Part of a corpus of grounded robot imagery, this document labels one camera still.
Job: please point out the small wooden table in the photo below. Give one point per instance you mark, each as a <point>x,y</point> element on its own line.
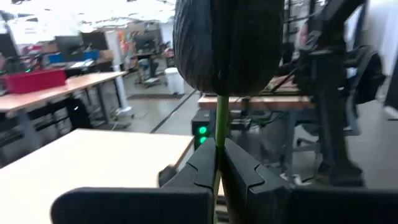
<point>264,102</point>

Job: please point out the white trash bin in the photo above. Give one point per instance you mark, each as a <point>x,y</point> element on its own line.
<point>174,81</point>

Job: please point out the white pillar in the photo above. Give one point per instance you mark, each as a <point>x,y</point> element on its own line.
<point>119,77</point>

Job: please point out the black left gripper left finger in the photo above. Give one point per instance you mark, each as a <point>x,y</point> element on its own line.
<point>186,199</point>

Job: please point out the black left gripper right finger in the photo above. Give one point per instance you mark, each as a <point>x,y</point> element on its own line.
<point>248,193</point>

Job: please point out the blue plastic bin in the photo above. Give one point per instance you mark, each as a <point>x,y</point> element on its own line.
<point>56,58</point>
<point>91,55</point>

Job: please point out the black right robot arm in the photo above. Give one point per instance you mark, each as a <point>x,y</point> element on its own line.
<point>329,109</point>

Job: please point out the long wooden workbench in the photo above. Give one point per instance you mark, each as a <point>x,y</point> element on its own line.
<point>46,91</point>

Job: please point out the black tulip with green leaf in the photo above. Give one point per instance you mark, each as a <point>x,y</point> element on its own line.
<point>227,46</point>

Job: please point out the black computer with green lights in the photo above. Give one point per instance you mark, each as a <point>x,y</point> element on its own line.
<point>202,127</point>

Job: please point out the black bag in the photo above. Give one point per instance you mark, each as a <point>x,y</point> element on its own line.
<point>78,113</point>

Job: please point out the black monitor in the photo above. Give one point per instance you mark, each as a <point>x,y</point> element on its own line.
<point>68,48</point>
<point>94,40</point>

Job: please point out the long red plastic bin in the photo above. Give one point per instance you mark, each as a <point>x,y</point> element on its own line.
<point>34,81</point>

